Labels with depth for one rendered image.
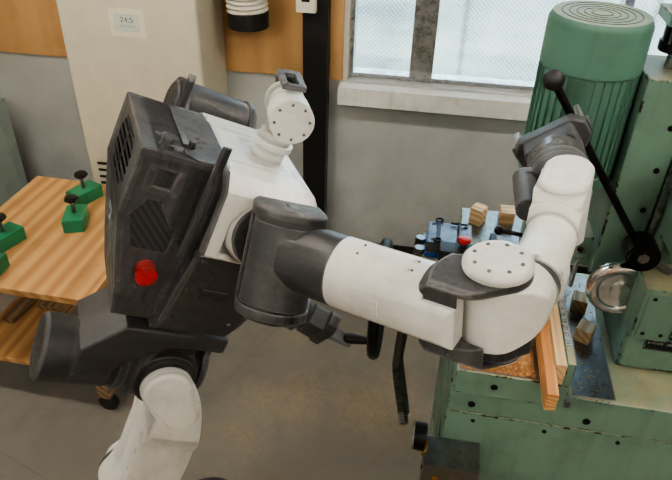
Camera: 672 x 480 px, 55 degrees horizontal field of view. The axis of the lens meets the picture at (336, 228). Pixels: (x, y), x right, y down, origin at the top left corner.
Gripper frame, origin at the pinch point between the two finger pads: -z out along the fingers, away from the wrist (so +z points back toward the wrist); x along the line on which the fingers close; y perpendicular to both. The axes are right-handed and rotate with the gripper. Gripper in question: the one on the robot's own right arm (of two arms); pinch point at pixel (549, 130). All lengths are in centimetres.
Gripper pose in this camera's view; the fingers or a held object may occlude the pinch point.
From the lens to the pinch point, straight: 117.3
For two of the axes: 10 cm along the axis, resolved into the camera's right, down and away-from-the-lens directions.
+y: 5.5, 7.4, 3.8
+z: -1.7, 5.4, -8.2
